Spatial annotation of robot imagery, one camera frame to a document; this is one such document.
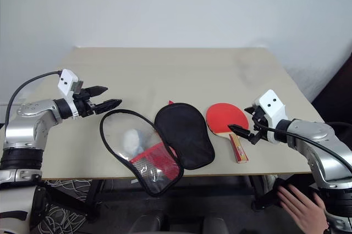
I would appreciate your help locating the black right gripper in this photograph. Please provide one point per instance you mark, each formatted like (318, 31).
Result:
(259, 117)

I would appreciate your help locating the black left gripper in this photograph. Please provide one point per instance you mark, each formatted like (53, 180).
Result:
(83, 105)

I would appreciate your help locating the red table tennis paddle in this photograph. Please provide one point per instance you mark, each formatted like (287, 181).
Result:
(225, 116)

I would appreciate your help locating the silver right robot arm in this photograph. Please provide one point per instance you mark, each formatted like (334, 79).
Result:
(310, 132)

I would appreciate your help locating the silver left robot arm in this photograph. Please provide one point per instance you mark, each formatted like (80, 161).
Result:
(24, 129)

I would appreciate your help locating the person's bare hand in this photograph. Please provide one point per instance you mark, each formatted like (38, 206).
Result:
(305, 212)

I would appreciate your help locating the black metal table leg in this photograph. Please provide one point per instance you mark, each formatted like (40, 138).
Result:
(90, 201)
(257, 190)

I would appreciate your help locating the black object under hand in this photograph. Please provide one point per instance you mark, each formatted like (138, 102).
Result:
(294, 184)

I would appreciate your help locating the dark rounded shape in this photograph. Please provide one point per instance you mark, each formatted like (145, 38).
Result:
(147, 224)
(215, 226)

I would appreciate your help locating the white robot body panel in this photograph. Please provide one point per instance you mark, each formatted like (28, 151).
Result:
(13, 201)

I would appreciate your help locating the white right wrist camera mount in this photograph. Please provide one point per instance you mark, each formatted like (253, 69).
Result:
(270, 105)

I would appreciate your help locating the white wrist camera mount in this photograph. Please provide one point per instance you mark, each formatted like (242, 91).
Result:
(270, 105)
(67, 81)

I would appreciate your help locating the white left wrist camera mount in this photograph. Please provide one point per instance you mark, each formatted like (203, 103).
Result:
(67, 81)

